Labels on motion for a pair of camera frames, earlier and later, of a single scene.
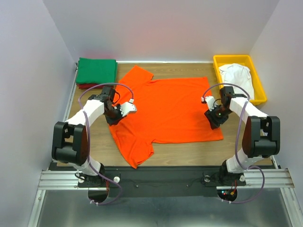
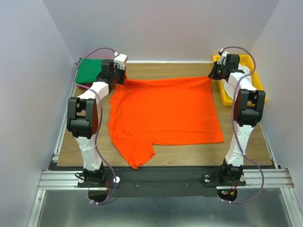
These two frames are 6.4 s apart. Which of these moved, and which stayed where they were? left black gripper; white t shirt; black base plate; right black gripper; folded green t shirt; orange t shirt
Moved: left black gripper; right black gripper
Stayed: orange t shirt; folded green t shirt; black base plate; white t shirt
